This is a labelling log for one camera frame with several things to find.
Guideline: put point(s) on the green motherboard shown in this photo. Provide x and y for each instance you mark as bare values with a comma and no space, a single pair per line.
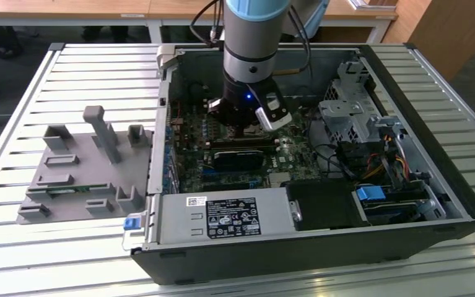
299,154

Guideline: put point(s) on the blue disk carrier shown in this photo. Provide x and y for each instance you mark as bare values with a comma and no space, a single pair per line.
370,194

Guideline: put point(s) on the black disk drive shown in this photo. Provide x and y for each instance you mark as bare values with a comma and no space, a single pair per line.
390,213

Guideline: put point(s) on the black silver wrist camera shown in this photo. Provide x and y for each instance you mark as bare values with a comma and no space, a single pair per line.
214,106

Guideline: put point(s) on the blue case latch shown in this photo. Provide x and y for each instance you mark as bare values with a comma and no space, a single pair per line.
131,223

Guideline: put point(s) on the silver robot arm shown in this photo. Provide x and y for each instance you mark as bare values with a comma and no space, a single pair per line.
254,46

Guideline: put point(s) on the wooden cabinet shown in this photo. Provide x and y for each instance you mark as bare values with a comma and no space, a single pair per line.
456,31

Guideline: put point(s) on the black PC case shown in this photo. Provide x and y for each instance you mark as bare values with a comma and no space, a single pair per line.
262,266

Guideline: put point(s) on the silver finned heatsink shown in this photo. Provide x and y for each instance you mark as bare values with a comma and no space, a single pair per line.
281,179

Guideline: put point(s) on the white barcode sticker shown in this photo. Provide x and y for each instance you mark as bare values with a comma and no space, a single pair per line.
197,201

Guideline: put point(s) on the grey parts rack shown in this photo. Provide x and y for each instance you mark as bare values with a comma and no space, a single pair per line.
88,179

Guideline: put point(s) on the black graphics card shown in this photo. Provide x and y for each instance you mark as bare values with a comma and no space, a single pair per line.
237,161

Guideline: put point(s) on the silver disk bay cage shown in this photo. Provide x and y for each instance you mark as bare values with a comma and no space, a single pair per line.
341,108

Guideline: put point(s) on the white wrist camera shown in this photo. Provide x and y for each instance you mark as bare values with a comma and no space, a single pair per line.
271,106

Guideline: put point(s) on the silver power supply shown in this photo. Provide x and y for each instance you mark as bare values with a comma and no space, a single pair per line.
175,222

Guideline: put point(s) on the black power supply label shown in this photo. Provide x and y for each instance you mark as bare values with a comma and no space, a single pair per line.
233,218

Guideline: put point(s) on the green RAM stick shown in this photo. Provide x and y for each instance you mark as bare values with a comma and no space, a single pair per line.
84,187

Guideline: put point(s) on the grey case release latch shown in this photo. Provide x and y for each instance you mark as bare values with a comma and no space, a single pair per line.
166,57

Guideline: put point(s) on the white paper stack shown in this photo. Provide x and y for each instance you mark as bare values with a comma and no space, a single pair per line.
361,3

